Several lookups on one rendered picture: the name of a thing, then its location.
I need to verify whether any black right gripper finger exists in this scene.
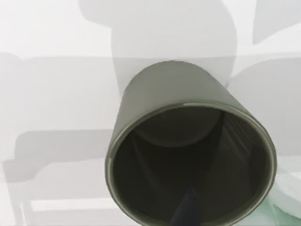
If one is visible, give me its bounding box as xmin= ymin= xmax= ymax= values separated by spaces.
xmin=169 ymin=187 xmax=198 ymax=226

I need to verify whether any dark olive green cup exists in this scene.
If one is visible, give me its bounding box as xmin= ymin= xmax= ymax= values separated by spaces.
xmin=104 ymin=60 xmax=277 ymax=226

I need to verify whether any pale green plate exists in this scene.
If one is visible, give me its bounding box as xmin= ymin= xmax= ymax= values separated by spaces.
xmin=263 ymin=171 xmax=301 ymax=226

